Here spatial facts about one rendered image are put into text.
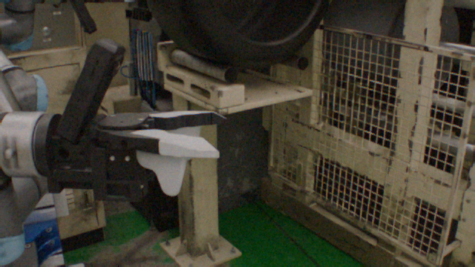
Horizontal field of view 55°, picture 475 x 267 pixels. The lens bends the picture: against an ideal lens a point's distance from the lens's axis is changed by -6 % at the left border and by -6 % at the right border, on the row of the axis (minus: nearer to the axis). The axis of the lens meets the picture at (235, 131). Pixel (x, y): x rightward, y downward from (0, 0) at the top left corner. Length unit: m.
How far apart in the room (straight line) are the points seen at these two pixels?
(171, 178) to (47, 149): 0.14
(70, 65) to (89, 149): 1.45
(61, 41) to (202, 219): 0.91
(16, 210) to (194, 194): 1.36
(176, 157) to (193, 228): 1.57
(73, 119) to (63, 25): 1.46
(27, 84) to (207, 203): 0.96
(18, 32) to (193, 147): 0.86
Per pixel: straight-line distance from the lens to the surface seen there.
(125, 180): 0.51
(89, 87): 0.50
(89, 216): 2.18
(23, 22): 1.24
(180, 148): 0.44
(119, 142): 0.47
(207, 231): 2.05
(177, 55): 1.63
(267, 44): 1.43
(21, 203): 0.64
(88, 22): 1.27
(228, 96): 1.40
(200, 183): 1.92
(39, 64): 1.91
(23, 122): 0.54
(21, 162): 0.54
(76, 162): 0.54
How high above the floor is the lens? 1.24
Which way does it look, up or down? 21 degrees down
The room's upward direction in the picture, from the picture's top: straight up
